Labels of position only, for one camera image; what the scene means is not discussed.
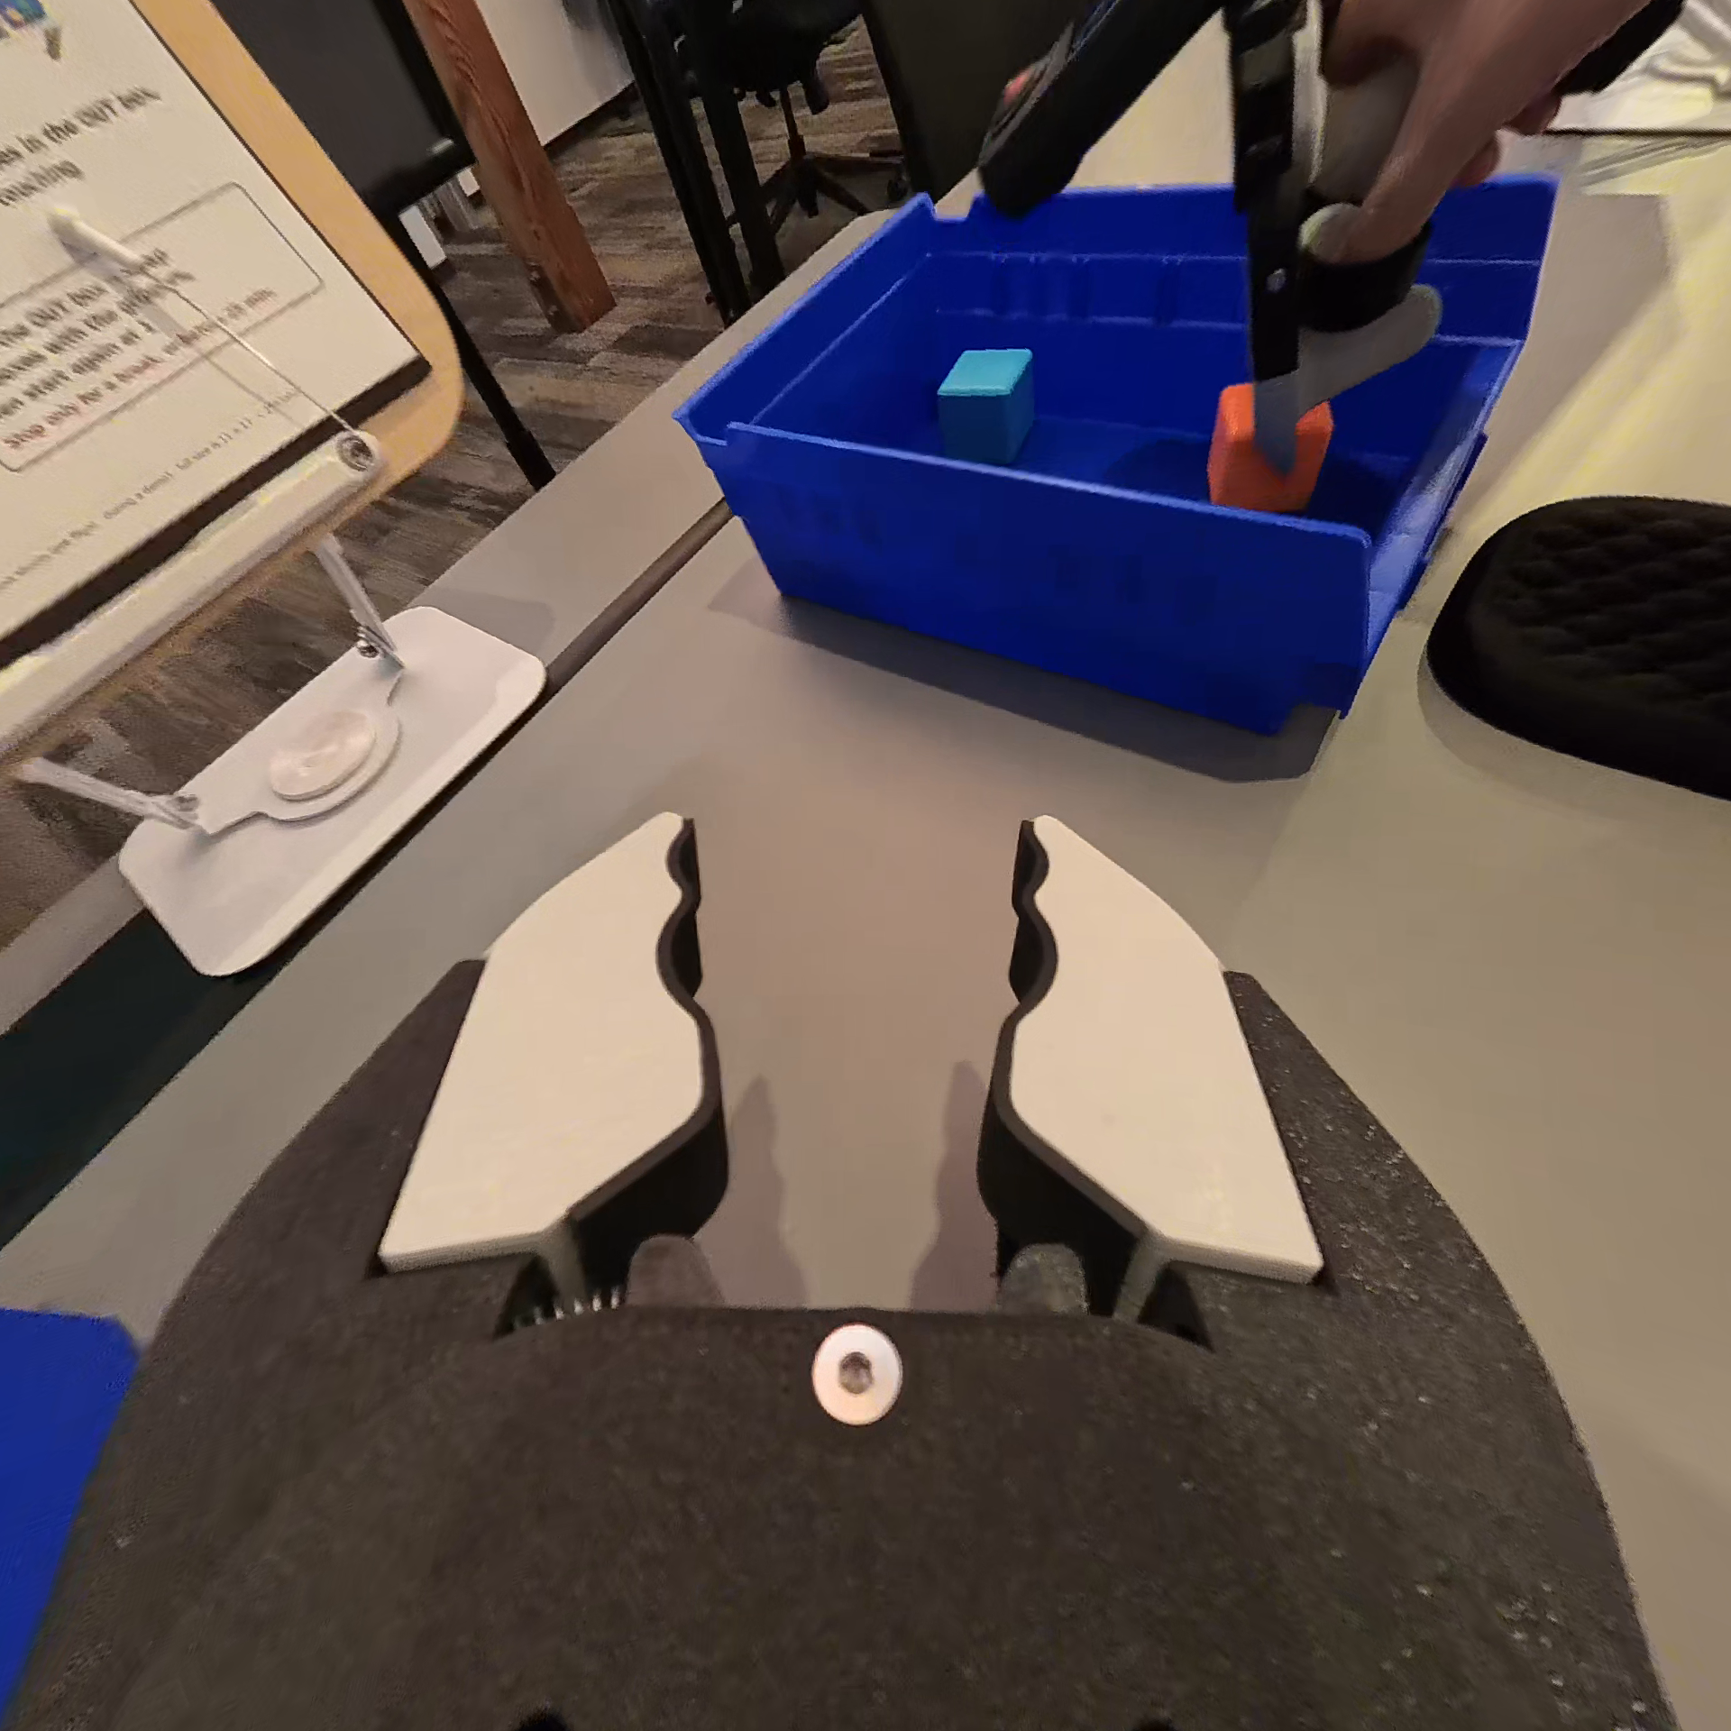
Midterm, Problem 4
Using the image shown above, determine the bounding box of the black wrist strap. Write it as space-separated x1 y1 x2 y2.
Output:
1552 0 1687 97

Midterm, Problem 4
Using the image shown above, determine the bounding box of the black framed screen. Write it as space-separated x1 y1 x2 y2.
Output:
216 0 476 217

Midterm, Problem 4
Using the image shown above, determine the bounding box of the blue plastic bin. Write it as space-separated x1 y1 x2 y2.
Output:
672 172 1559 739
0 1303 144 1658

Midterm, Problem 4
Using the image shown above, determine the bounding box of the black office chair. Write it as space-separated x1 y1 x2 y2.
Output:
865 0 1071 205

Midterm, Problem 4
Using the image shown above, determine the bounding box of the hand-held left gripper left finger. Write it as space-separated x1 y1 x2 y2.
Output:
375 811 730 1319

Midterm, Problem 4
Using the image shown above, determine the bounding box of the black wrist rest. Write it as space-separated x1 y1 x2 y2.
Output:
1426 495 1731 800

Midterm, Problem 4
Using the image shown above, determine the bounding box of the printed instruction board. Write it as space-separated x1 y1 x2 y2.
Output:
0 0 434 670

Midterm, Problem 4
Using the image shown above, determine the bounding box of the person's right hand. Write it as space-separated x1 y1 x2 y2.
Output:
1318 0 1658 264

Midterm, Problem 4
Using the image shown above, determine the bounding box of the orange cube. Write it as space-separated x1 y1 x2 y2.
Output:
1206 382 1336 513

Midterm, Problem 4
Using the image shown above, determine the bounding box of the brown wooden post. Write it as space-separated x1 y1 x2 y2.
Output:
405 0 616 333

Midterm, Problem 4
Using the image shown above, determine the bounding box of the dark rectangular table pad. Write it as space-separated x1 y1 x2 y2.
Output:
0 919 218 1245

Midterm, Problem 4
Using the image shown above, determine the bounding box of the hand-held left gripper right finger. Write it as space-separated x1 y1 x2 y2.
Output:
975 814 1325 1319

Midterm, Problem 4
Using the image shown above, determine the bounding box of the light blue cube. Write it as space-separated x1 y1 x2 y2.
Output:
935 347 1036 464

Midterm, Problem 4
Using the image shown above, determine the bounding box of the white document stand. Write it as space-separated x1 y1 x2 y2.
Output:
12 201 546 978

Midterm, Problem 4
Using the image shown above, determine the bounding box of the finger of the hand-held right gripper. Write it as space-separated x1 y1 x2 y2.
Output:
1249 286 1446 472

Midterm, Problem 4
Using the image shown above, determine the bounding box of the black easel frame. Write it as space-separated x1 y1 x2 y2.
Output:
607 0 786 326

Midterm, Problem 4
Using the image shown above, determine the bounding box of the black swivel chair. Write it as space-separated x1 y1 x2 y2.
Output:
703 0 908 217

